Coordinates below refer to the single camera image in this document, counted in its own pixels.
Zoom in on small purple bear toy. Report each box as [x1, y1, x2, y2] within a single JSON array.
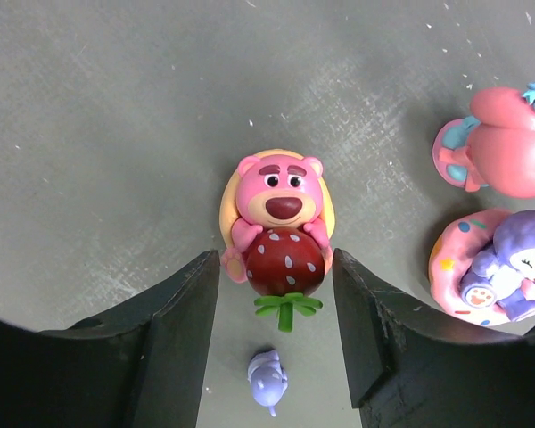
[[247, 349, 289, 417]]

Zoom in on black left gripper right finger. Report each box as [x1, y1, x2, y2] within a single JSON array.
[[333, 249, 535, 428]]

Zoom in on purple bunny donut toy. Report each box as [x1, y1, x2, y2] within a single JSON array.
[[428, 209, 535, 326]]

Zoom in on pink bear strawberry toy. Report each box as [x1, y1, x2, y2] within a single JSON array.
[[219, 149, 335, 333]]

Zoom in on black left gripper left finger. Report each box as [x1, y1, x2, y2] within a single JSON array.
[[0, 251, 219, 427]]

